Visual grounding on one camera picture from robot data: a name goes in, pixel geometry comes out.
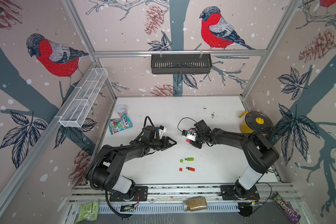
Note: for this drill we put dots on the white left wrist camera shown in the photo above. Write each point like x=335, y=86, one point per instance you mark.
x=161, y=130

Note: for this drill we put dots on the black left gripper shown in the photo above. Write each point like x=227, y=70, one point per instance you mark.
x=163, y=140

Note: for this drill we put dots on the red usb drive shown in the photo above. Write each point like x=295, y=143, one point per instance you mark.
x=190, y=169

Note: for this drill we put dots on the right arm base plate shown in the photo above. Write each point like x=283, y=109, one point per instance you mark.
x=232, y=192

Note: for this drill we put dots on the black wire basket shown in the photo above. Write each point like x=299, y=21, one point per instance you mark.
x=181, y=64

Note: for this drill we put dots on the pink can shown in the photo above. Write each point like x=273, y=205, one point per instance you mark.
x=121, y=110

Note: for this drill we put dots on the green candy packet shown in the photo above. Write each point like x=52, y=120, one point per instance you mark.
x=119, y=124

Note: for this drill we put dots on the white wire mesh shelf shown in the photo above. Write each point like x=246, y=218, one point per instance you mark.
x=79, y=108

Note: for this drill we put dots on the glass jar of seeds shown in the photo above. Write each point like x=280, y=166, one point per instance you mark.
x=195, y=204

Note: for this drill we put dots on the purple candy bar wrapper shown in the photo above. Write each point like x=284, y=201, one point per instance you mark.
x=291, y=214

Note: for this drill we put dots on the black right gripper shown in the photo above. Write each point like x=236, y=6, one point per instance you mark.
x=198, y=145

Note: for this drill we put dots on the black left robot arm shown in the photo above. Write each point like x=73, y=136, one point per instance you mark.
x=104, y=172

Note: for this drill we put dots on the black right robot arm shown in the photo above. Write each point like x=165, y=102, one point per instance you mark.
x=259, y=152

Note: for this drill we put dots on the yellow pot with black lid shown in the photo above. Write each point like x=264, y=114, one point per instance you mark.
x=255, y=121

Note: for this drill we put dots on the green snack bag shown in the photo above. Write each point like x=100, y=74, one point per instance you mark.
x=88, y=211

